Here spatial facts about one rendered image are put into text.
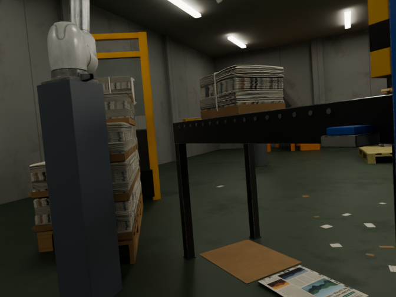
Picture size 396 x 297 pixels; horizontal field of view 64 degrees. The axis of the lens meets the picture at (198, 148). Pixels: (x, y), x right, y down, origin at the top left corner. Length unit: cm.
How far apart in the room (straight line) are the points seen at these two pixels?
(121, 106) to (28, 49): 298
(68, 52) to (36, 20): 397
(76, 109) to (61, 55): 25
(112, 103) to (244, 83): 122
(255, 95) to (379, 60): 92
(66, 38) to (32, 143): 357
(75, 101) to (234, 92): 70
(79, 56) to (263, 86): 86
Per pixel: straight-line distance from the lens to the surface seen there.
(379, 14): 72
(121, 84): 305
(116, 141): 185
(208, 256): 197
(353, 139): 83
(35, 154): 503
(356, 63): 1018
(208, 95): 172
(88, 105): 149
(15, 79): 499
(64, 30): 156
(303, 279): 167
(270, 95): 161
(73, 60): 152
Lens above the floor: 75
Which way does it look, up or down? 4 degrees down
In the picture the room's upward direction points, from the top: 5 degrees counter-clockwise
